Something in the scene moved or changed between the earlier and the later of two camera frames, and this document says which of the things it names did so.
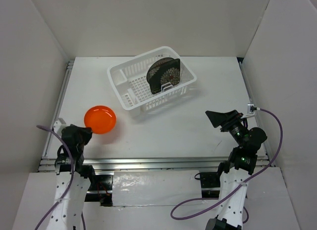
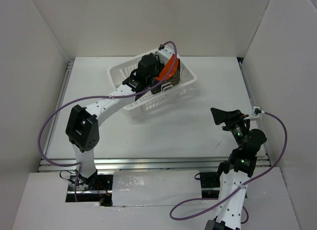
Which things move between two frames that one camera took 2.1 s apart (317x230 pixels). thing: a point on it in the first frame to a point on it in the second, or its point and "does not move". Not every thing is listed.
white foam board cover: [155, 188] does not move
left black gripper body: [80, 143] to [159, 66]
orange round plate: [101, 119] to [164, 73]
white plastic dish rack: [129, 78] does not move
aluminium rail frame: [160, 164] does not move
